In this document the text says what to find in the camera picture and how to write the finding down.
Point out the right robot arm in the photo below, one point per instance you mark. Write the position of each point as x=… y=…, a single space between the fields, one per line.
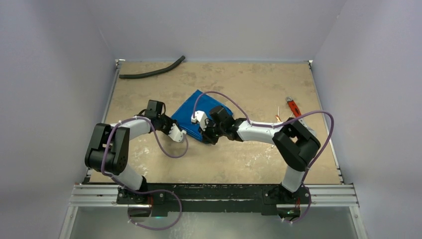
x=295 y=143

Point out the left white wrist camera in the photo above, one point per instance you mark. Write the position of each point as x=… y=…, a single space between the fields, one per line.
x=177 y=134

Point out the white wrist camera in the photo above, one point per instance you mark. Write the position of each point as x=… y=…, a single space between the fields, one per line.
x=199 y=117
x=177 y=134

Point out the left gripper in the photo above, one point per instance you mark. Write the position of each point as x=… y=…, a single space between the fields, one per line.
x=170 y=123

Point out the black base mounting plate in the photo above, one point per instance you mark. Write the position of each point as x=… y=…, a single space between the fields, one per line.
x=266 y=199

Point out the black foam tube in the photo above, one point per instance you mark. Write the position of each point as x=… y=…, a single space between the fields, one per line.
x=155 y=72

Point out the red handled adjustable wrench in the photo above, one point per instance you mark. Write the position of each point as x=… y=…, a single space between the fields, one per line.
x=293 y=107

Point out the blue cloth napkin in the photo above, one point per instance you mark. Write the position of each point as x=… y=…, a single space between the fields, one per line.
x=183 y=114

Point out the aluminium frame rail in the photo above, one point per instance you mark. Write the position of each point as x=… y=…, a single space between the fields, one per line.
x=321 y=196

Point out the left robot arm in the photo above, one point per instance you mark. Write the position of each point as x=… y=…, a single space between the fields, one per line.
x=108 y=150

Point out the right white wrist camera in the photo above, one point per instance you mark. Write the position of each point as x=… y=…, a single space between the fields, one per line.
x=199 y=117

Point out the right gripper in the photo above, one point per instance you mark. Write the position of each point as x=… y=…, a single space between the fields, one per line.
x=208 y=132

